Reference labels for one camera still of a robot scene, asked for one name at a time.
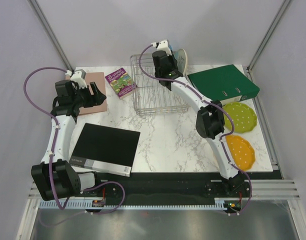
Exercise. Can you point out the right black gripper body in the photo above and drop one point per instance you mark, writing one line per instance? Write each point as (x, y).
(171, 61)

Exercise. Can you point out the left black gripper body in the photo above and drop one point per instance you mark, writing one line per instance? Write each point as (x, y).
(82, 96)

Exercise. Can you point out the cream and blue plate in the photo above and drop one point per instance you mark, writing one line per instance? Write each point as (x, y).
(182, 60)

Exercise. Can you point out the wire dish rack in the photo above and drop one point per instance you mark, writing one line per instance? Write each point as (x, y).
(150, 97)

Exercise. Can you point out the green polka dot plate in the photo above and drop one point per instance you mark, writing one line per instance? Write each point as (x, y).
(243, 117)

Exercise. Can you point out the orange polka dot plate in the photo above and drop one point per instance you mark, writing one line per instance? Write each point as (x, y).
(241, 151)

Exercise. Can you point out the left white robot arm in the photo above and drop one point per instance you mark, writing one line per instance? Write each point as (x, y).
(54, 177)

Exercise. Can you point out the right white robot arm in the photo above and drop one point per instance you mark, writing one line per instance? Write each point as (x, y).
(209, 120)

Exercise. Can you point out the purple paperback book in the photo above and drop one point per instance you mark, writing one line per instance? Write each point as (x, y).
(121, 83)

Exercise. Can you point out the black binder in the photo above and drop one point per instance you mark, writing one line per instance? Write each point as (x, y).
(105, 149)

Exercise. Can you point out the green lever arch binder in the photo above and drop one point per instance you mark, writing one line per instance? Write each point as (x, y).
(225, 83)

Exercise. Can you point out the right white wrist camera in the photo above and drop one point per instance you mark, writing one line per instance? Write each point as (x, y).
(163, 45)

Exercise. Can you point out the blue slotted cable duct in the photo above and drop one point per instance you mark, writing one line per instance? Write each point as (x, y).
(88, 204)

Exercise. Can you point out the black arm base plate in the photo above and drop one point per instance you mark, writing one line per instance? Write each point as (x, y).
(211, 184)

